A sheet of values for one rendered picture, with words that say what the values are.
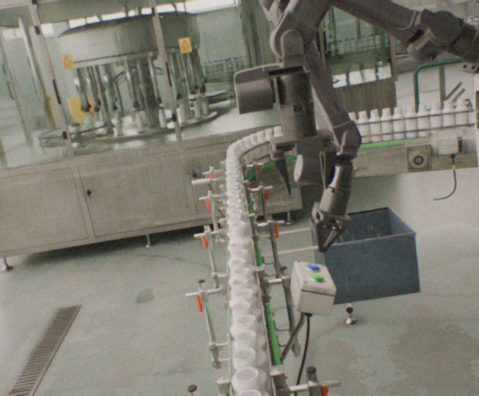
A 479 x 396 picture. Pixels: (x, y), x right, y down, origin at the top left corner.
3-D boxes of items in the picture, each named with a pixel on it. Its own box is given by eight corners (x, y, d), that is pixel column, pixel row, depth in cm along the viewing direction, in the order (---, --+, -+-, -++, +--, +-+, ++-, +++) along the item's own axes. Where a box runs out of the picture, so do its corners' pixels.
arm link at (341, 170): (361, 166, 123) (352, 159, 129) (330, 160, 122) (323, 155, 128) (353, 196, 125) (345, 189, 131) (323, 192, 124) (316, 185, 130)
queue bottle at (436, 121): (445, 133, 306) (444, 100, 301) (438, 135, 302) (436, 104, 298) (435, 133, 310) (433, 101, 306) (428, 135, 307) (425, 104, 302)
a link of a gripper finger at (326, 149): (341, 192, 98) (336, 137, 96) (300, 198, 98) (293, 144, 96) (334, 182, 105) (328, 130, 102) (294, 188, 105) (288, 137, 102)
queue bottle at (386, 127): (380, 141, 314) (378, 110, 309) (385, 138, 318) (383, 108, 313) (391, 141, 310) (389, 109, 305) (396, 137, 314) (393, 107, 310)
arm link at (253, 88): (302, 27, 90) (295, 28, 98) (228, 40, 90) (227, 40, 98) (311, 106, 93) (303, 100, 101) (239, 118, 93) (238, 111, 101)
